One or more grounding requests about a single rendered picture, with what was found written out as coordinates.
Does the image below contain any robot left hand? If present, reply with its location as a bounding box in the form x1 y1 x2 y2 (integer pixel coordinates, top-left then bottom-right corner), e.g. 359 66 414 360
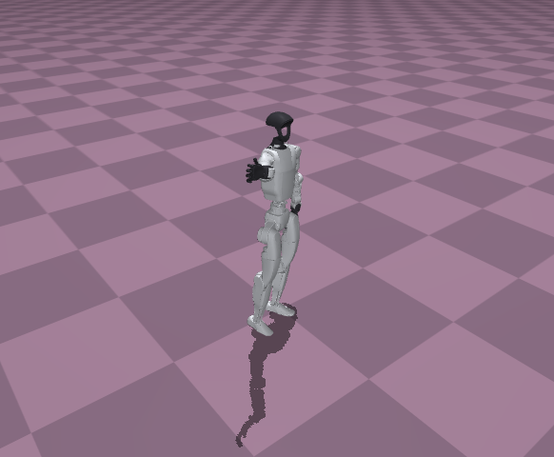
286 204 301 229

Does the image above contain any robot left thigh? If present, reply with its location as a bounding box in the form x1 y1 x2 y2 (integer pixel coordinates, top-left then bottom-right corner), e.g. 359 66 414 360
277 211 300 272

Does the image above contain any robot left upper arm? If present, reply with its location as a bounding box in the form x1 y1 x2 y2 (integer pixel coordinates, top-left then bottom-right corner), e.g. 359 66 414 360
292 145 304 187

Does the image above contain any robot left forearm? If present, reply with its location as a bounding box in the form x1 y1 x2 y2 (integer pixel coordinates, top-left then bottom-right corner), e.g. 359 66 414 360
290 183 302 209

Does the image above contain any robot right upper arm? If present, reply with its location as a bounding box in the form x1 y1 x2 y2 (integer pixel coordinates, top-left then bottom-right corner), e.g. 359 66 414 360
258 152 274 182

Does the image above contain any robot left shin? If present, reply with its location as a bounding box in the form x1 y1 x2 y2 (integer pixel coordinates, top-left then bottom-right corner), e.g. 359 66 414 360
271 265 290 307

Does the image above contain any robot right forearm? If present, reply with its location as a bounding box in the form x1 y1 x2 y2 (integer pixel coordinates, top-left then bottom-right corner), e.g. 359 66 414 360
259 165 275 181

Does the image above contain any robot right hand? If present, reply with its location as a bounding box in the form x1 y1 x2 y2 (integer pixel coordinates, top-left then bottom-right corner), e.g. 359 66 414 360
246 158 273 183

